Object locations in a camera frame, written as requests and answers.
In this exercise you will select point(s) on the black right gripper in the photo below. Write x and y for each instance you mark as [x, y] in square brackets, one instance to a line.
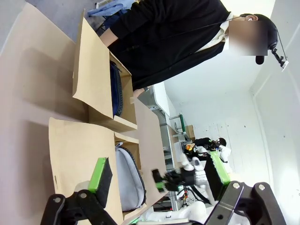
[180, 180]

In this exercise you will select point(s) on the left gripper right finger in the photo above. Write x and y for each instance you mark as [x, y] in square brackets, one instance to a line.
[236, 199]

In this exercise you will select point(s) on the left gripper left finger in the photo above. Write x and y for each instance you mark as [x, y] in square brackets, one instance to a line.
[103, 178]

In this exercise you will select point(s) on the grey pencil pouch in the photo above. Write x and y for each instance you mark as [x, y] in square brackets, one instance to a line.
[129, 180]

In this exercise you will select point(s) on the navy blue pencil pouch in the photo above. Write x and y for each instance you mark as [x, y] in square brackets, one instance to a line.
[115, 89]

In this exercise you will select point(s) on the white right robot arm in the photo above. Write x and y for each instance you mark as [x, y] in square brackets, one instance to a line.
[198, 168]

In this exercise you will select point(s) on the large open cardboard box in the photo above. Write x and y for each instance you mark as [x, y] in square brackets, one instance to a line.
[77, 152]

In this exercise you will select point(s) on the small background cardboard box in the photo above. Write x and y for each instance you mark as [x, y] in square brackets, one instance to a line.
[190, 131]

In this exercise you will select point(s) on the small open cardboard box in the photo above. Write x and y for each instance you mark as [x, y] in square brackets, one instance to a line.
[93, 70]

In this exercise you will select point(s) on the person's left hand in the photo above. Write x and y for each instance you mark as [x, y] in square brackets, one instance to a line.
[138, 93]

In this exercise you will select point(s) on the person in black cardigan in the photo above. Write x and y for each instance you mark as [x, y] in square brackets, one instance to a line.
[168, 42]

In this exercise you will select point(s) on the black headset with microphone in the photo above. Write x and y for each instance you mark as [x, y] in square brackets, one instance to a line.
[259, 59]

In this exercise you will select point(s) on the blue cloth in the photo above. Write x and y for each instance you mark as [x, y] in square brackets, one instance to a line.
[110, 8]

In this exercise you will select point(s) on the green metal frame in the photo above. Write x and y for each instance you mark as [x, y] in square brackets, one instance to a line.
[181, 124]

